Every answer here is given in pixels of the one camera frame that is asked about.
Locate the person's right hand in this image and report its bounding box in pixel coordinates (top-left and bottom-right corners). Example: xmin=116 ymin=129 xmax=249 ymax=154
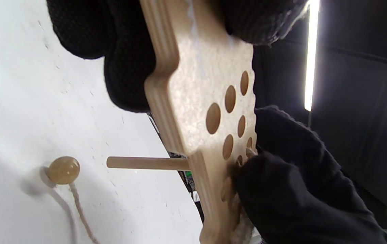
xmin=232 ymin=105 xmax=387 ymax=244

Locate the person's left hand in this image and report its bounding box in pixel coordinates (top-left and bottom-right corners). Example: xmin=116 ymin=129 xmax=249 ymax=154
xmin=46 ymin=0 xmax=309 ymax=112

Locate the wooden crocodile lacing toy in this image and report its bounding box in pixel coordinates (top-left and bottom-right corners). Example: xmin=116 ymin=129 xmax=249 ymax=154
xmin=139 ymin=0 xmax=258 ymax=244

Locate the round wooden bead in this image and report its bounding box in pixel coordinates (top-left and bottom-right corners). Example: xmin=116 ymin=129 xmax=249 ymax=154
xmin=46 ymin=156 xmax=81 ymax=185

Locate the wooden lacing needle stick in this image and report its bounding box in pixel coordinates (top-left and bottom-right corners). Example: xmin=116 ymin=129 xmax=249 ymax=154
xmin=107 ymin=156 xmax=190 ymax=171

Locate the beige lacing rope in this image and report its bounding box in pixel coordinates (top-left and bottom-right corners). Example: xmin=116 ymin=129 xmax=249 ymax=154
xmin=70 ymin=183 xmax=256 ymax=244

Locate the long white ceiling light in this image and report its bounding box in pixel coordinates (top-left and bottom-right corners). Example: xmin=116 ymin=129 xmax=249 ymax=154
xmin=304 ymin=0 xmax=321 ymax=111

